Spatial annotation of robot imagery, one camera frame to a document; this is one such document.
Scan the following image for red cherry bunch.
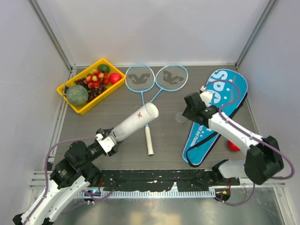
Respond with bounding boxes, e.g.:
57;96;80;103
84;69;110;89

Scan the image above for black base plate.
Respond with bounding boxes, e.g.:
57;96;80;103
98;169;240;192

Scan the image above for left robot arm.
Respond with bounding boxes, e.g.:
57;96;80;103
13;129;122;225

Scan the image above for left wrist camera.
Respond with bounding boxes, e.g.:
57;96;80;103
95;134;117;154

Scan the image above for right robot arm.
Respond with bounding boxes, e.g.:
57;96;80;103
183;91;284;185

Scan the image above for red apple on table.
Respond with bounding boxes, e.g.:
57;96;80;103
227;141;240;152

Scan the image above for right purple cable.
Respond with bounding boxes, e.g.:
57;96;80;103
202;81;295;207

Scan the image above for green melon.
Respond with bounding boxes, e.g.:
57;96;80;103
66;85;89;106

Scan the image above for white cable duct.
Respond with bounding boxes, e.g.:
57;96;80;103
72;189;216;199

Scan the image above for green lime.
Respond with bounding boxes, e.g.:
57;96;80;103
97;64;110;73

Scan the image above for purple cable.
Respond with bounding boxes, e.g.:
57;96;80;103
23;135;98;223
202;81;295;207

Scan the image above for clear tube lid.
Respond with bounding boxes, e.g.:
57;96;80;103
175;112;187;123

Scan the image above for blue racket bag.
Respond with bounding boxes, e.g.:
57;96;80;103
182;69;248;167

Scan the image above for yellow plastic bin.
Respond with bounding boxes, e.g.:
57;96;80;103
57;58;126;115

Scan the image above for dark purple grapes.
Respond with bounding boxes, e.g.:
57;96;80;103
74;78;107;102

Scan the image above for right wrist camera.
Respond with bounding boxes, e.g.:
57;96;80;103
199;86;213;106

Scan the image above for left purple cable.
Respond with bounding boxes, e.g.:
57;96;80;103
23;135;98;223

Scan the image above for white shuttlecock tube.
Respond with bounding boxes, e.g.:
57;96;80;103
109;103;159;143

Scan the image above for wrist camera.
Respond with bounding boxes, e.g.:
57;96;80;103
95;134;117;154
199;86;213;106

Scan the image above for red apple in bin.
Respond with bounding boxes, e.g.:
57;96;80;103
109;73;122;84

